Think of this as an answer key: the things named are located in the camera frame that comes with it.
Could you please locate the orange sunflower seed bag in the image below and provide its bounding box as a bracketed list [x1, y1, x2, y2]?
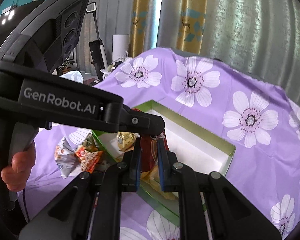
[75, 145, 104, 173]

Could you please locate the yellow snack bag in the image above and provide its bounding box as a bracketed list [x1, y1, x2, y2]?
[116, 132, 138, 152]

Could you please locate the red snack packet with eyes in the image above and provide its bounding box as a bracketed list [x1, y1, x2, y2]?
[140, 132, 169, 173]

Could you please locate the white peanut snack bag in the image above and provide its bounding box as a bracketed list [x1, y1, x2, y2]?
[54, 137, 82, 179]

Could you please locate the person's left hand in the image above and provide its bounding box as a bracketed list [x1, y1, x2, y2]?
[1, 141, 36, 192]

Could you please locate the black television screen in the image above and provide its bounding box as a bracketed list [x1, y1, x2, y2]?
[0, 0, 45, 38]

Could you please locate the potted green plant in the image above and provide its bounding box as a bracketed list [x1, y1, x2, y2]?
[57, 60, 76, 76]

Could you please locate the white plastic shopping bag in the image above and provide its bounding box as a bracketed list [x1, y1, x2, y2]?
[60, 70, 84, 83]

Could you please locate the purple floral tablecloth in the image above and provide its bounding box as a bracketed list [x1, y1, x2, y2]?
[17, 47, 300, 240]

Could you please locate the black white stick vacuum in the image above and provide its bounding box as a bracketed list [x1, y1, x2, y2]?
[86, 2, 108, 81]

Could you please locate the green cardboard box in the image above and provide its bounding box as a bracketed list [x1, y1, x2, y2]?
[91, 100, 237, 227]

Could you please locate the white cylindrical appliance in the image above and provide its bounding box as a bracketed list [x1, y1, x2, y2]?
[112, 34, 129, 62]

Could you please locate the yellow deer pattern curtain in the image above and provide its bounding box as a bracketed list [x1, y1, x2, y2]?
[129, 0, 207, 57]

